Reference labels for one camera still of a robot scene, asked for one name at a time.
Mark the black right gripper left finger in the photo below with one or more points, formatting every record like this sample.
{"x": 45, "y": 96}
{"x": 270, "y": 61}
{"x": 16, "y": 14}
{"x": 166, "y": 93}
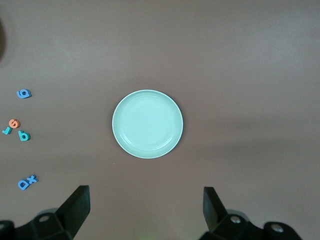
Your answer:
{"x": 72, "y": 210}

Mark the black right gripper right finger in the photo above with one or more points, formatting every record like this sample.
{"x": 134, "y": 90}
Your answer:
{"x": 215, "y": 212}

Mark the teal foam letter b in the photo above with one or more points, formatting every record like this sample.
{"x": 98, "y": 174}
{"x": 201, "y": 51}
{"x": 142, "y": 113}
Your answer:
{"x": 20, "y": 133}

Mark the teal foam letter r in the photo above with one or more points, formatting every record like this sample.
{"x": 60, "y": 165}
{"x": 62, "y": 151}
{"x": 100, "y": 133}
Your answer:
{"x": 7, "y": 130}

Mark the orange foam letter e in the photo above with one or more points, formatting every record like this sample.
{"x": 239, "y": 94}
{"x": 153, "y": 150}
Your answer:
{"x": 11, "y": 125}

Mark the blue foam letter x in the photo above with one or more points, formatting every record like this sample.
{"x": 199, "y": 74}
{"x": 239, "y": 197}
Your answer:
{"x": 32, "y": 179}

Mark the blue foam letter D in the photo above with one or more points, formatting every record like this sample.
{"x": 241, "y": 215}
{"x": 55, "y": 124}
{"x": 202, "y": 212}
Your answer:
{"x": 19, "y": 185}

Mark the mint green round plate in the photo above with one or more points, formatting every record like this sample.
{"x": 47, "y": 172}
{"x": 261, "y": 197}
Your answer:
{"x": 147, "y": 124}

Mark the blue foam letter g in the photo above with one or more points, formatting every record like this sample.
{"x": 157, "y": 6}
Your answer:
{"x": 19, "y": 93}

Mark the brown table cover sheet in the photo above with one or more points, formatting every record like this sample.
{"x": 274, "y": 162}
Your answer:
{"x": 225, "y": 62}

